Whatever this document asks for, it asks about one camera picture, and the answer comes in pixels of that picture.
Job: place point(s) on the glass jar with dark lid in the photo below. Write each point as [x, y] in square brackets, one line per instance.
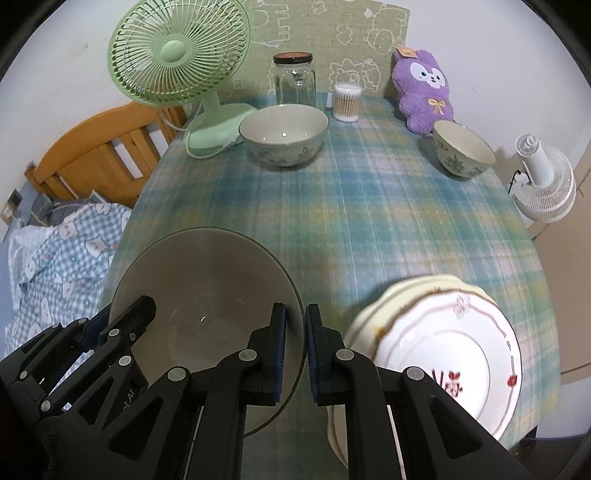
[294, 81]

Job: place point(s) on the green desk fan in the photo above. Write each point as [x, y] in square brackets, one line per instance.
[175, 50]

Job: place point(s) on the white red flower plate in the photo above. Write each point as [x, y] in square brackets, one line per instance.
[461, 350]

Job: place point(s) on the dark wall socket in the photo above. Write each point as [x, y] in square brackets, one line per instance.
[14, 197]

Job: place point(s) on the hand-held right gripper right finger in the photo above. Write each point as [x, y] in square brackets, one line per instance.
[314, 350]

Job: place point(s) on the white wall switch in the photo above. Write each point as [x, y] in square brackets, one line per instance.
[6, 213]

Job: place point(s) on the small yellow flower plate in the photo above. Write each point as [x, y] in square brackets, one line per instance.
[371, 334]

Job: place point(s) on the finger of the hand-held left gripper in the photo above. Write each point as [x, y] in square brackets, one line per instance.
[136, 314]
[94, 328]

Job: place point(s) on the wooden bed headboard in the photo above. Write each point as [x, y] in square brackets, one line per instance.
[92, 152]

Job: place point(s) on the white fan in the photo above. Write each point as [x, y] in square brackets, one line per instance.
[547, 184]

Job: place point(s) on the blue checkered printed blanket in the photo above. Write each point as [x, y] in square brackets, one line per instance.
[60, 267]

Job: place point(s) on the medium floral ceramic bowl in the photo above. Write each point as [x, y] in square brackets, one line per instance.
[284, 134]

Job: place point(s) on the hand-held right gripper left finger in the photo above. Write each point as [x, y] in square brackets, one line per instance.
[279, 350]

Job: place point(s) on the green printed wall panel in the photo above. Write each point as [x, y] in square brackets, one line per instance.
[346, 37]

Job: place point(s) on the purple plush bunny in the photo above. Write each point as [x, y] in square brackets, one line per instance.
[425, 92]

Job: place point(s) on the small floral ceramic bowl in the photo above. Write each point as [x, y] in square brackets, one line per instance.
[461, 150]

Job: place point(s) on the large yellow flower plate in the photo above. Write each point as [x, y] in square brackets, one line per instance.
[353, 330]

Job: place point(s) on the cotton swab container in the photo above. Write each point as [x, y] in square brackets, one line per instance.
[347, 104]

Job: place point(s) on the beige wooden board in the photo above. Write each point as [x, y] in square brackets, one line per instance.
[575, 277]

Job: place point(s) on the large floral ceramic bowl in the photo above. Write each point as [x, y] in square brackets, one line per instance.
[207, 286]

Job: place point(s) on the plaid tablecloth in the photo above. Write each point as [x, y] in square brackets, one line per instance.
[369, 221]

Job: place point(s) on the grey plaid cloth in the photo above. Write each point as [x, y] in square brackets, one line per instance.
[60, 212]

